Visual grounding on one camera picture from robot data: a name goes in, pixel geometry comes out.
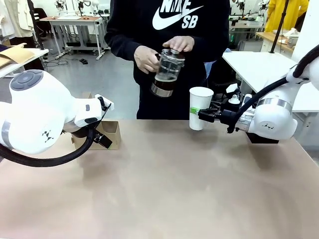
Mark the grey background workbench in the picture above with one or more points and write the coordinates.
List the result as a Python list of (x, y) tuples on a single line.
[(74, 27)]

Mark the person's left forearm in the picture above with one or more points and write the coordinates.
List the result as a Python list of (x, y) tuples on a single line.
[(211, 42)]

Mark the black stand pole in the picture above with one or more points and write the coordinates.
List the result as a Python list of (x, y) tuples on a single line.
[(36, 25)]

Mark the wooden background table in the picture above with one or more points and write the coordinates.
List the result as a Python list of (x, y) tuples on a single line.
[(271, 38)]

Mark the white paper cup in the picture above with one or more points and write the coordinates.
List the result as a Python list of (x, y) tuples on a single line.
[(200, 99)]

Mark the black tripod pole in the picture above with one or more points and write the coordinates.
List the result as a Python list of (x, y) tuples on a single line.
[(279, 27)]

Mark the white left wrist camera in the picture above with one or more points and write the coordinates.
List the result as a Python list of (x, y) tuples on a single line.
[(107, 103)]

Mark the person in black hoodie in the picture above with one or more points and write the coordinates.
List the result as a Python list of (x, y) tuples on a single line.
[(172, 104)]

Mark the white side table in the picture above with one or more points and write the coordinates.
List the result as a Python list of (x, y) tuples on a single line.
[(256, 67)]

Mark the person's right hand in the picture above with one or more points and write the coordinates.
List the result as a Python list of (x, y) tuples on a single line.
[(145, 59)]

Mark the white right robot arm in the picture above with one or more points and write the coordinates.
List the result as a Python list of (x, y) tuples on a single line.
[(274, 119)]

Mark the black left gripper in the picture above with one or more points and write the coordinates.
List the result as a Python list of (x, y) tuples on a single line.
[(103, 140)]

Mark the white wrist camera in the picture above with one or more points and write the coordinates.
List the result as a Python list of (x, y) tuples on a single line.
[(107, 103), (235, 99)]

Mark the person's right forearm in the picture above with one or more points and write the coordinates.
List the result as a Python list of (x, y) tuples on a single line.
[(119, 41)]

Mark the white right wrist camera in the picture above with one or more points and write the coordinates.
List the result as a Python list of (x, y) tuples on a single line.
[(235, 99)]

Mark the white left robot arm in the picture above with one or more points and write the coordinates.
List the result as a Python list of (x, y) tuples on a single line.
[(37, 112)]

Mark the person in white coat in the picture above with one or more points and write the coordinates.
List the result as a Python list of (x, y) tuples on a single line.
[(15, 17)]

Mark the background lab bench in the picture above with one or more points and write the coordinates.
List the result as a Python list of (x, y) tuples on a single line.
[(246, 25)]

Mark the stack of white bowls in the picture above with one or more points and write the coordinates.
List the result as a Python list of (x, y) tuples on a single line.
[(292, 37)]

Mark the glass french press pitcher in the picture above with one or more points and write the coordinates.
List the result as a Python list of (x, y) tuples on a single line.
[(167, 74)]

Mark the person in yellow coat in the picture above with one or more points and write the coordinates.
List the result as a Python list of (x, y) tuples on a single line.
[(281, 15)]

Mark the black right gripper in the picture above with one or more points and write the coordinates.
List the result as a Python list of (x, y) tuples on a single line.
[(221, 117)]

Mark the brown cardboard sheets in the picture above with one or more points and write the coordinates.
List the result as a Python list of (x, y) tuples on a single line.
[(15, 53)]

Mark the white table with cardboard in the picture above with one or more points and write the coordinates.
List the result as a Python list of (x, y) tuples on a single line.
[(22, 62)]

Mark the brown cardboard cup carrier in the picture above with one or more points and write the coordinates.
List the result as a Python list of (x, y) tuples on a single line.
[(111, 132)]

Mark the person's left hand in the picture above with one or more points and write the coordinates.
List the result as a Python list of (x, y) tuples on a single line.
[(180, 42)]

